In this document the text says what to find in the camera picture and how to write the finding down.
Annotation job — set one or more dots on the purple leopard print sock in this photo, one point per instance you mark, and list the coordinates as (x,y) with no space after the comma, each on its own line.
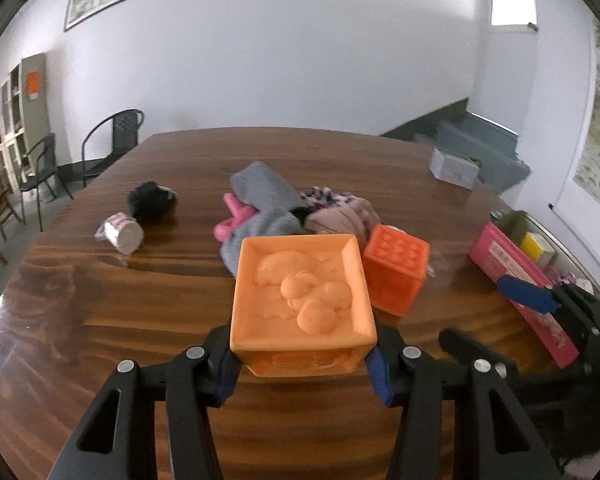
(327,197)

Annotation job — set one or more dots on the yellow green carton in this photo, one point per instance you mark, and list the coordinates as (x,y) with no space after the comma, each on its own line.
(535,247)

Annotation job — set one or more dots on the grey staircase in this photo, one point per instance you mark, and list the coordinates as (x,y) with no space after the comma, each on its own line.
(480,135)

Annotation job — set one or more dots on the pink foam roller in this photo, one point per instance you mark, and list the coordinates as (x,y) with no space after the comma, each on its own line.
(230,225)

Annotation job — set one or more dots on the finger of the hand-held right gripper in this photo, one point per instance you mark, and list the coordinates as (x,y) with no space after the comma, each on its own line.
(460,342)
(525,293)

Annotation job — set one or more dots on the dark orange studded toy block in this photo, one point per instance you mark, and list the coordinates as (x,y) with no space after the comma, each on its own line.
(392,270)

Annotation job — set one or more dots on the wooden desk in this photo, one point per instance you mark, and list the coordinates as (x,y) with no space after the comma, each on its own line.
(130,310)

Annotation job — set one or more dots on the beige pink sock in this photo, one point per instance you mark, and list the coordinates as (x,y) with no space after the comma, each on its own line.
(345,220)

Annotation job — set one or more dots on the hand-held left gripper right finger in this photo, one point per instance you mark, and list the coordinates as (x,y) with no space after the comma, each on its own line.
(380,377)

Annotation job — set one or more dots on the white paper cup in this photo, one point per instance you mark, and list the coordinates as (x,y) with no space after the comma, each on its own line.
(125,235)

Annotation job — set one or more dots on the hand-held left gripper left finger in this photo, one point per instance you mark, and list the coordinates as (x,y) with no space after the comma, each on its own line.
(225,377)

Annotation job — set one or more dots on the black fuzzy sock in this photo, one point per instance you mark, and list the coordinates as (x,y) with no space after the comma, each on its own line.
(147,202)

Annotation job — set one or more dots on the pink storage box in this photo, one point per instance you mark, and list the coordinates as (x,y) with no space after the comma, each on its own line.
(500,260)

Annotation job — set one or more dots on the light orange embossed toy block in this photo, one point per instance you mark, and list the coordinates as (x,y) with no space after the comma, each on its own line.
(300,290)

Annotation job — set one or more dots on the orange paper notice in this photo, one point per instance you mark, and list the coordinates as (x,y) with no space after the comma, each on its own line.
(33,85)

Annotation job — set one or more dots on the grey shelf cabinet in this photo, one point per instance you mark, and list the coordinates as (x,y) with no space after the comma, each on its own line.
(30,125)

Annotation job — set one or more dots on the small white box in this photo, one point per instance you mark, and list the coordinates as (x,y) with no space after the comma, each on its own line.
(450,167)

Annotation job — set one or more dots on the black metal chair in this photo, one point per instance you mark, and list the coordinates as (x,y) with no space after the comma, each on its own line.
(42,155)
(122,127)

